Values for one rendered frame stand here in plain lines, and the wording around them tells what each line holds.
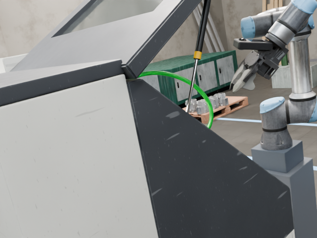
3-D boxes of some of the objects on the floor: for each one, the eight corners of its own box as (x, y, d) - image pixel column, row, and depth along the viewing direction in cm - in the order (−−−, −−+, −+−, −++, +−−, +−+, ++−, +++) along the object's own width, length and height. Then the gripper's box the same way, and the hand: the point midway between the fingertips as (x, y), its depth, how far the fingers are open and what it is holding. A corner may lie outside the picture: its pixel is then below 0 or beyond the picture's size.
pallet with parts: (209, 123, 559) (205, 102, 551) (171, 121, 619) (168, 102, 611) (249, 104, 636) (247, 85, 627) (212, 103, 696) (210, 86, 687)
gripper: (295, 52, 109) (251, 106, 116) (279, 44, 119) (240, 94, 125) (275, 37, 107) (231, 93, 113) (262, 30, 116) (221, 82, 122)
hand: (232, 86), depth 117 cm, fingers closed
